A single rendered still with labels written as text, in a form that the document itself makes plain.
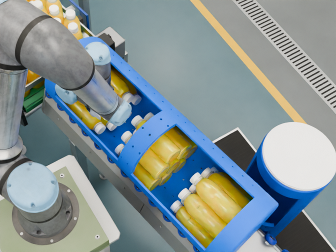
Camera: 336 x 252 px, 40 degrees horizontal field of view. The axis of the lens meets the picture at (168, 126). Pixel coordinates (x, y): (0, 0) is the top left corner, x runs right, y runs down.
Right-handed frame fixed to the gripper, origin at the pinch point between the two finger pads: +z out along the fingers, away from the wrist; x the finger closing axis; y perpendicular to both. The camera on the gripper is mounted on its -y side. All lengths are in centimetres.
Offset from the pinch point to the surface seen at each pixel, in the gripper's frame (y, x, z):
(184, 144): 31.6, 11.4, -4.2
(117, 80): -2.6, 11.2, -4.3
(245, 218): 64, 4, -13
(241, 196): 57, 12, -4
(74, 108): -7.5, -4.9, 3.4
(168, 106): 19.7, 14.9, -10.2
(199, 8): -74, 150, 109
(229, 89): -11, 114, 109
